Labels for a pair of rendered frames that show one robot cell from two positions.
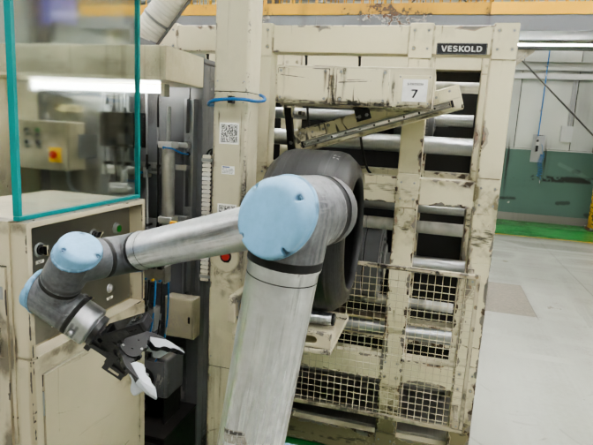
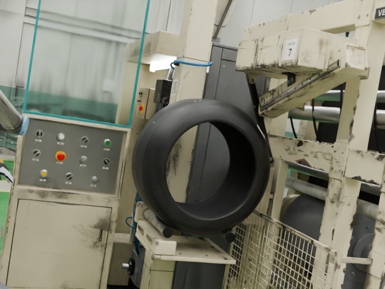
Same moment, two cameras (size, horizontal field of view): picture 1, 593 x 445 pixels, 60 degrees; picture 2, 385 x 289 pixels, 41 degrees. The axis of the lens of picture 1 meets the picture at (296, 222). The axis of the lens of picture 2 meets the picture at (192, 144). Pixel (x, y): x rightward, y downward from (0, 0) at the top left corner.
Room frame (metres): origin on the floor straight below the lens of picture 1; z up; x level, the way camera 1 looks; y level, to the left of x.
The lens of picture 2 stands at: (0.55, -1.90, 1.38)
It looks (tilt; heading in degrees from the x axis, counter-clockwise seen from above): 3 degrees down; 56
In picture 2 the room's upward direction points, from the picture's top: 9 degrees clockwise
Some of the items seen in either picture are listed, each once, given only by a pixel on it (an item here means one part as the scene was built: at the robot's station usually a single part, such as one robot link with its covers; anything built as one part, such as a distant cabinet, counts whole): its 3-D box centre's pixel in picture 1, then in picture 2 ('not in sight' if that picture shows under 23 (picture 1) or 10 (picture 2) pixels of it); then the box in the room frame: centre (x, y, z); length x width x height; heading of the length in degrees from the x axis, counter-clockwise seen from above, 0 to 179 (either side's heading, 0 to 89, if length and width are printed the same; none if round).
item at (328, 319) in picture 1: (286, 313); (157, 222); (1.73, 0.02, 0.90); 0.35 x 0.05 x 0.05; 75
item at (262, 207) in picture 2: not in sight; (248, 191); (2.29, 0.10, 1.05); 0.20 x 0.15 x 0.30; 75
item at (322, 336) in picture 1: (283, 329); (154, 236); (1.73, 0.02, 0.83); 0.36 x 0.09 x 0.06; 75
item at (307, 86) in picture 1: (356, 88); (289, 57); (2.12, -0.21, 1.71); 0.61 x 0.25 x 0.15; 75
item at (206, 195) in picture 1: (209, 218); not in sight; (1.91, 0.33, 1.19); 0.05 x 0.04 x 0.48; 165
